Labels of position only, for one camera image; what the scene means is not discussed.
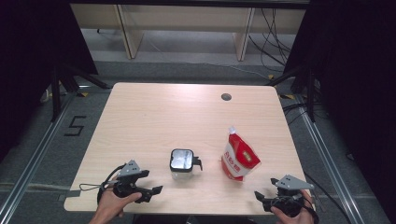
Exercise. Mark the person's left hand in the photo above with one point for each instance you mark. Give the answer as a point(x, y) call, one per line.
point(110, 203)

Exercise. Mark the black tripod stand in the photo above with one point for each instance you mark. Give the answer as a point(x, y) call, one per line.
point(56, 93)
point(310, 93)

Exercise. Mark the person's right hand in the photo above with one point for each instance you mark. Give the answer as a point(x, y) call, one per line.
point(295, 219)

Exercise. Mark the red and white spout pouch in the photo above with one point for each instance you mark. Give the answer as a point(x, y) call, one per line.
point(239, 157)

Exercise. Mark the black curtain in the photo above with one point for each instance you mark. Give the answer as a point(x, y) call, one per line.
point(358, 77)
point(31, 62)

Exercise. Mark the light wooden shelf unit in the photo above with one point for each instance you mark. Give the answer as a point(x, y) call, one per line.
point(186, 18)

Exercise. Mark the black-rimmed metal jar lid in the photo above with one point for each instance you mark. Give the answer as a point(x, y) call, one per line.
point(182, 159)

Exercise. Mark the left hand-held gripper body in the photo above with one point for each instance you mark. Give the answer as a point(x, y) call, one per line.
point(129, 169)

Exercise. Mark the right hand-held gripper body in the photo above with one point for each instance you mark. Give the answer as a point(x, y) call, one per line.
point(292, 183)

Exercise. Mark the short aluminium floor rail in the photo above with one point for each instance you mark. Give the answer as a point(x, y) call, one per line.
point(31, 188)

